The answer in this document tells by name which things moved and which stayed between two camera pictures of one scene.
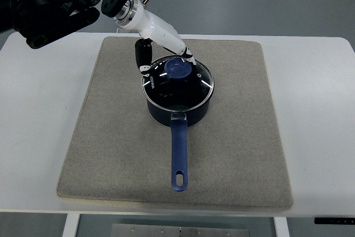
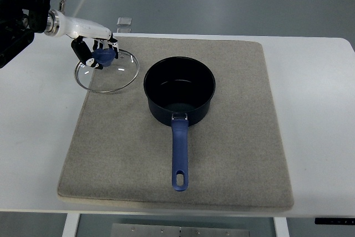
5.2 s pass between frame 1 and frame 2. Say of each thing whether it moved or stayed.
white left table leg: stayed
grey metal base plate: stayed
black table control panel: stayed
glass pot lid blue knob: moved
